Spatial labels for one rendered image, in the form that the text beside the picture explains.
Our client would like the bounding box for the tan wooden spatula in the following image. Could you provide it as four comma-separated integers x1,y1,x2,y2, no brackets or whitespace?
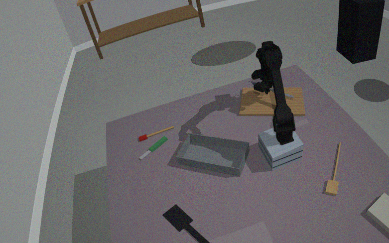
325,143,341,196

